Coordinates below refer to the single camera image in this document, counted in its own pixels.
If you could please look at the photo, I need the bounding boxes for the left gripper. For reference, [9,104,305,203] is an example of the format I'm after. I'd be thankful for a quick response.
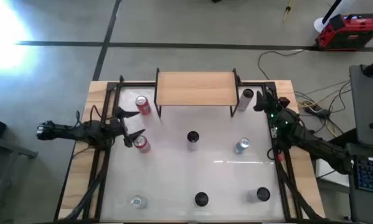
[105,106,146,149]

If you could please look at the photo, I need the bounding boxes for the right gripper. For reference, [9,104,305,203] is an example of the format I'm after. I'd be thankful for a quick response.
[253,90,295,125]

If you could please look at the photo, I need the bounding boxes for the white Celsius Peach Vibe can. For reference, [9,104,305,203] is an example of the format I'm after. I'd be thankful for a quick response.
[186,130,201,152]
[236,88,255,113]

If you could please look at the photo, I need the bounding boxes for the blue silver Red Bull can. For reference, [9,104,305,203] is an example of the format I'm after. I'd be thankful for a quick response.
[130,194,148,210]
[234,137,252,155]

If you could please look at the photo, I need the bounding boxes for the white Celsius Tropical Vibe can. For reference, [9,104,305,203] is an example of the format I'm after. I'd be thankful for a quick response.
[247,186,271,203]
[194,192,209,208]

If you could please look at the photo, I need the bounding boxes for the red Fanta can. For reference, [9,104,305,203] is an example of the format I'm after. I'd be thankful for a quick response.
[135,95,152,116]
[133,134,152,154]

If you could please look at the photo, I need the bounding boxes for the black power strip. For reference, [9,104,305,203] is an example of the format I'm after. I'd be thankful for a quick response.
[304,105,332,118]

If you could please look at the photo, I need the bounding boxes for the thin yellow pole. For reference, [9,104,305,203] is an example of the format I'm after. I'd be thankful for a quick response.
[282,0,296,23]

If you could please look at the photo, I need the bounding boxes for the white round stand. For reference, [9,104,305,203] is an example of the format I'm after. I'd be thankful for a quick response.
[313,0,357,34]

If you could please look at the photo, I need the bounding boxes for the white paper sign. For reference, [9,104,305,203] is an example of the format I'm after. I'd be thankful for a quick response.
[315,158,351,187]

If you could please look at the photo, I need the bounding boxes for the grey desk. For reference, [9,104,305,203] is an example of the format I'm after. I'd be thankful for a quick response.
[344,63,373,224]

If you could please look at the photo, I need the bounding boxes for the red black toolbox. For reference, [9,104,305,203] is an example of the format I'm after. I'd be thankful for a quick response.
[315,12,373,52]

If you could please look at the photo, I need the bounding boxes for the black keyboard with blue keys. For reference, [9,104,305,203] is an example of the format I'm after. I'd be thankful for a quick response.
[355,156,373,194]

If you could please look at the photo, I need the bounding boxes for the black floor cable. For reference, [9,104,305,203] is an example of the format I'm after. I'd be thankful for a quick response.
[257,49,305,81]

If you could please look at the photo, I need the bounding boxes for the black aluminium table frame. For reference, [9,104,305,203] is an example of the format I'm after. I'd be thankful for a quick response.
[54,74,326,223]

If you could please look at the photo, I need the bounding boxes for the yellow floor cable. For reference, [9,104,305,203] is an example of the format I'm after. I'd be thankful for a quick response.
[296,81,352,138]

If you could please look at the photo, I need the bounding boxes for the wooden shelf with black frame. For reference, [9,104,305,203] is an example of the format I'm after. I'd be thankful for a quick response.
[154,67,240,119]

